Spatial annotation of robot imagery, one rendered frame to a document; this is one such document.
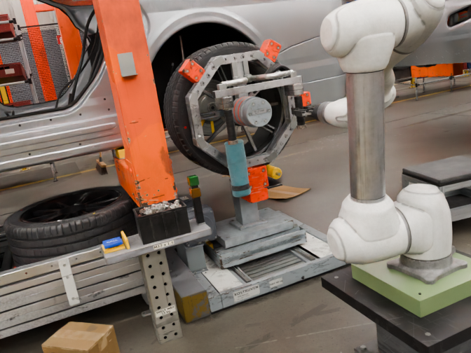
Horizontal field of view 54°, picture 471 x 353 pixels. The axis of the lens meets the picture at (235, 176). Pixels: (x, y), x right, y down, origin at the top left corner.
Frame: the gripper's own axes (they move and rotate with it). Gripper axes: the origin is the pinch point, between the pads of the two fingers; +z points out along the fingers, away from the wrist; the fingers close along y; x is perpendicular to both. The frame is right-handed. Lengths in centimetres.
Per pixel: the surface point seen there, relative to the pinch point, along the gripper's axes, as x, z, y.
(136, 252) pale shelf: -39, -11, -85
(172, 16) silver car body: 53, 63, -33
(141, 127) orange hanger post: 5, 11, -69
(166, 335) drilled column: -80, -7, -80
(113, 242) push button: -35, -4, -92
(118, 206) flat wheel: -33, 39, -83
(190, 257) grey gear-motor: -66, 32, -54
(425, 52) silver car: 7, 144, 216
